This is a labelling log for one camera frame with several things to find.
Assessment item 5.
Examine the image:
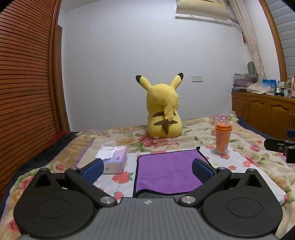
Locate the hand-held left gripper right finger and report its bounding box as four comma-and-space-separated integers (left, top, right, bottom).
180, 158, 264, 206

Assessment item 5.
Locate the dark green hand fan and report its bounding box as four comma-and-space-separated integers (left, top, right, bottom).
247, 61, 257, 76

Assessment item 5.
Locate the grey window blind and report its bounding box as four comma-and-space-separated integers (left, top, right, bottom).
269, 0, 295, 76

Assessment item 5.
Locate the wooden slatted wardrobe door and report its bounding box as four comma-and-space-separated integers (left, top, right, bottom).
0, 0, 71, 192

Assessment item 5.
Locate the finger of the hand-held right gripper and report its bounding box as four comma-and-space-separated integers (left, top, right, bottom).
264, 138, 288, 153

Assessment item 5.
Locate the stack of folded cloths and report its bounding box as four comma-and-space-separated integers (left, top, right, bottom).
232, 73, 258, 89

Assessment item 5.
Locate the white air conditioner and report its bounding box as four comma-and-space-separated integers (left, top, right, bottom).
175, 0, 241, 25

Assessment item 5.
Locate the purple tissue box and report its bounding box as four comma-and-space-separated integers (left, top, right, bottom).
96, 145, 129, 174

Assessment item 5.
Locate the cream curtain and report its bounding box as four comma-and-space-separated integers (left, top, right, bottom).
227, 0, 268, 83

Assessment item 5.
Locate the beige cloth bundle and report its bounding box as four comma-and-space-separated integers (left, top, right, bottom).
246, 83, 276, 95

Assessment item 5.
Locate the floral bed blanket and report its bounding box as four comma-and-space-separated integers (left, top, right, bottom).
0, 114, 295, 240

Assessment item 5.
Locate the orange lidded cup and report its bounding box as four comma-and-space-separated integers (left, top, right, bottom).
215, 123, 232, 155

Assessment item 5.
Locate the wooden window frame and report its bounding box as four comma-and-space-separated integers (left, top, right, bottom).
258, 0, 287, 81

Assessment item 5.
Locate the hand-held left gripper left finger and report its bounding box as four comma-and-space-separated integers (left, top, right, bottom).
31, 159, 118, 206

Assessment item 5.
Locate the group of small bottles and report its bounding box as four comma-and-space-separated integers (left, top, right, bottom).
274, 75, 295, 98

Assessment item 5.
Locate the yellow plush toy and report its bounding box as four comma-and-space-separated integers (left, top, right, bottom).
135, 73, 184, 139

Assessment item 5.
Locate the purple towel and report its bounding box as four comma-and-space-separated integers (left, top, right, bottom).
132, 146, 214, 198

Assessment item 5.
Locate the wooden cabinet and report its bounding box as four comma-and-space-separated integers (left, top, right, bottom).
231, 91, 295, 141

